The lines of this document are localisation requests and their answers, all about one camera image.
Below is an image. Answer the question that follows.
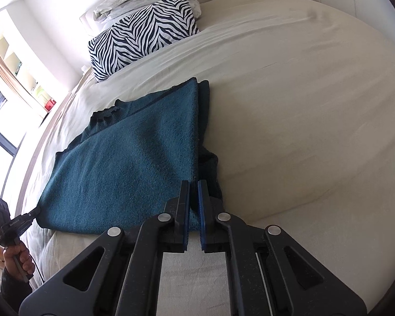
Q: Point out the dark teal knit sweater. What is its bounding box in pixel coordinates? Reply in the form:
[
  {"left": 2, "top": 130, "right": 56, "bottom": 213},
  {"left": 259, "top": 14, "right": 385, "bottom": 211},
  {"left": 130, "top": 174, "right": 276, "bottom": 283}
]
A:
[{"left": 36, "top": 78, "right": 222, "bottom": 235}]

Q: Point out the person's left hand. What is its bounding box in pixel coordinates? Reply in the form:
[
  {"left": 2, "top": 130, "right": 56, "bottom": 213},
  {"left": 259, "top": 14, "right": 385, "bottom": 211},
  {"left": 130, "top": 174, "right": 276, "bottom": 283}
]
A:
[{"left": 3, "top": 241, "right": 35, "bottom": 281}]

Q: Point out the dark jacket left sleeve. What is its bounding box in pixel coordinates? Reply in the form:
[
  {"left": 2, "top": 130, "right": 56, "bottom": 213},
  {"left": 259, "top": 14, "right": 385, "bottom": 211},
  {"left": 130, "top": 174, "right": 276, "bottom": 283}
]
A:
[{"left": 0, "top": 268, "right": 33, "bottom": 312}]

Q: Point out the red box on shelf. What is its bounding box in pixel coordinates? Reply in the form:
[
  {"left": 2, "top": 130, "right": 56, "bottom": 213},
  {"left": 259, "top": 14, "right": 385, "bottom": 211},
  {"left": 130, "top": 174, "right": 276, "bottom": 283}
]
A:
[{"left": 45, "top": 98, "right": 56, "bottom": 112}]

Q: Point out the beige bed cover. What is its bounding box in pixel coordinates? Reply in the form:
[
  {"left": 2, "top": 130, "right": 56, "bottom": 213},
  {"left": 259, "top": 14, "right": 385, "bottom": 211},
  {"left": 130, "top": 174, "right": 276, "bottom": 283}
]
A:
[{"left": 22, "top": 0, "right": 395, "bottom": 309}]

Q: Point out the beige curtain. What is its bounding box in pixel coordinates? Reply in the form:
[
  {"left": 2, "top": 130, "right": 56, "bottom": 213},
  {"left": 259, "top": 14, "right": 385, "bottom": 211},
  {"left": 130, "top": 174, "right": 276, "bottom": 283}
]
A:
[{"left": 0, "top": 56, "right": 48, "bottom": 118}]

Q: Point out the zebra print pillow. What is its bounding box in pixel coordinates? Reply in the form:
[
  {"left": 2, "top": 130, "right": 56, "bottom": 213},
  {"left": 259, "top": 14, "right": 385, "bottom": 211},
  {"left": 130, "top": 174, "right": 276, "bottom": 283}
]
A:
[{"left": 87, "top": 0, "right": 199, "bottom": 81}]

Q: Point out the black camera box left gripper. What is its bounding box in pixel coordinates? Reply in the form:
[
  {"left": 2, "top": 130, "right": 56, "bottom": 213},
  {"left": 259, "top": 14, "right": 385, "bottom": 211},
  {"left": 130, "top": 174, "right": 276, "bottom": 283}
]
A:
[{"left": 0, "top": 198, "right": 10, "bottom": 233}]

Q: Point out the black camera cable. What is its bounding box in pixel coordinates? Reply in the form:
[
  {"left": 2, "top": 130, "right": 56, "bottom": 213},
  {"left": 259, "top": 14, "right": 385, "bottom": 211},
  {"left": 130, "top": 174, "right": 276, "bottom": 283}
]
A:
[{"left": 27, "top": 252, "right": 46, "bottom": 283}]

